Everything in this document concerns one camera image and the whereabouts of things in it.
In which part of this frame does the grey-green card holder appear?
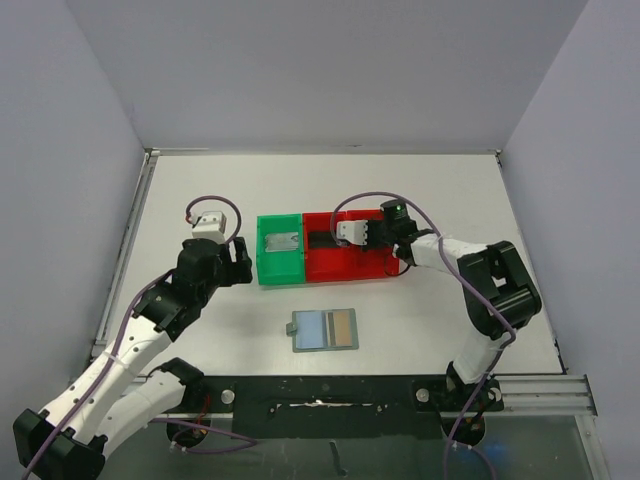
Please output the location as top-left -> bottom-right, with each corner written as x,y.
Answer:
286,309 -> 359,353

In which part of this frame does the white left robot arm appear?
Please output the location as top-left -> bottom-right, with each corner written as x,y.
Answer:
13,237 -> 253,479

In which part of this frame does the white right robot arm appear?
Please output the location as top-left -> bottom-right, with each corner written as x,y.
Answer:
365,196 -> 542,409

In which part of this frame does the silver VIP card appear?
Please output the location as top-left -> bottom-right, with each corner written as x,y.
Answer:
264,232 -> 300,253

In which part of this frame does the black card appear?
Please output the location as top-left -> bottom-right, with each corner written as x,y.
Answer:
307,231 -> 340,250

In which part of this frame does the green plastic bin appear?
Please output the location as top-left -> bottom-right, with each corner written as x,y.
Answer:
256,213 -> 306,286

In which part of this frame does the red plastic bin right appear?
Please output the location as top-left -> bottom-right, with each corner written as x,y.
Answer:
345,209 -> 400,281

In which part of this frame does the red plastic bin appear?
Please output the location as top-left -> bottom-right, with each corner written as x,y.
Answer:
345,209 -> 400,281
302,212 -> 353,283

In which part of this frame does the red plastic bin middle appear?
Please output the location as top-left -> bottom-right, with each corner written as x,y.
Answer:
302,212 -> 353,283

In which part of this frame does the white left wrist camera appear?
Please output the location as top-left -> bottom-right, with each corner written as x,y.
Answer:
192,211 -> 227,244

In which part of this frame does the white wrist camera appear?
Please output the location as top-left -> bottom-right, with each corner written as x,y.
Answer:
336,220 -> 368,246
192,211 -> 227,244

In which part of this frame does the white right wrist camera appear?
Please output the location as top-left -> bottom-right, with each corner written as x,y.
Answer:
336,220 -> 368,246

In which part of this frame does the aluminium frame rail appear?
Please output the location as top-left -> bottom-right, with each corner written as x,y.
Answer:
89,148 -> 208,363

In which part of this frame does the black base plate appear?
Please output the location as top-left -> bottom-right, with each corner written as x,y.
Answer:
169,375 -> 504,440

